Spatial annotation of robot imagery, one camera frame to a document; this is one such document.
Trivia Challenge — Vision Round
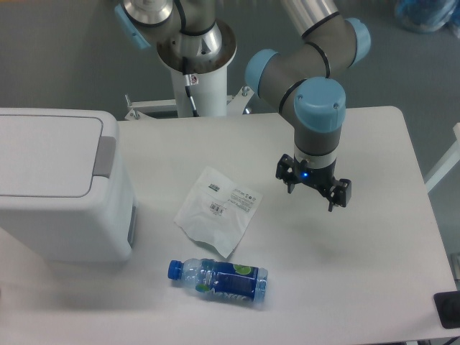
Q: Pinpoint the blue-label plastic water bottle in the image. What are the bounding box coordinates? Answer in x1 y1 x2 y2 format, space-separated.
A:
167 259 268 303

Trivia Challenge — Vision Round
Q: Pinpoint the black device at table edge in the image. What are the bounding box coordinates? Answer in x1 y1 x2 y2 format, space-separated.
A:
433 291 459 329

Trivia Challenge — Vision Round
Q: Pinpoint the black cable on pedestal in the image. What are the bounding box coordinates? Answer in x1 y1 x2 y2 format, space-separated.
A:
181 56 201 118

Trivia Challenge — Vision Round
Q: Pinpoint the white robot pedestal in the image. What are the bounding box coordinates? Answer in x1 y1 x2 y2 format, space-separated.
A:
157 19 236 118

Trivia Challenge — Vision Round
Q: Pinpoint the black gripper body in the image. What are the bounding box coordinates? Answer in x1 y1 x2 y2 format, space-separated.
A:
289 158 336 193

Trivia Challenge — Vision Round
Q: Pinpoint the white push-lid trash can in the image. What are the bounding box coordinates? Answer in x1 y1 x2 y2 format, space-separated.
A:
1 108 138 262

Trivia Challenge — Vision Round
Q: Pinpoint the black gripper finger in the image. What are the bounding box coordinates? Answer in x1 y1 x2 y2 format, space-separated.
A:
321 178 351 212
275 154 298 194

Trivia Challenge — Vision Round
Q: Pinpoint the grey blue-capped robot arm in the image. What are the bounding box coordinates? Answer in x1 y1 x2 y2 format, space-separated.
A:
115 1 371 207

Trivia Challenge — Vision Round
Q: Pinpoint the white base frame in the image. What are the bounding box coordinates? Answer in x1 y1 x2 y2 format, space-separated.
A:
124 86 257 121

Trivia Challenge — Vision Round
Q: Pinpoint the white plastic pouch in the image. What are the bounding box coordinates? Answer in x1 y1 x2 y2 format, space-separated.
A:
174 166 263 258

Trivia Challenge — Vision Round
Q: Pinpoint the white frame leg right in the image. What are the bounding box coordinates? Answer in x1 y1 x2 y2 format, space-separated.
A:
424 123 459 193

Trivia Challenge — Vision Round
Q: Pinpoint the blue plastic bag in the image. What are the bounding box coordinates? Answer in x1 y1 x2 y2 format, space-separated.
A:
394 1 459 34

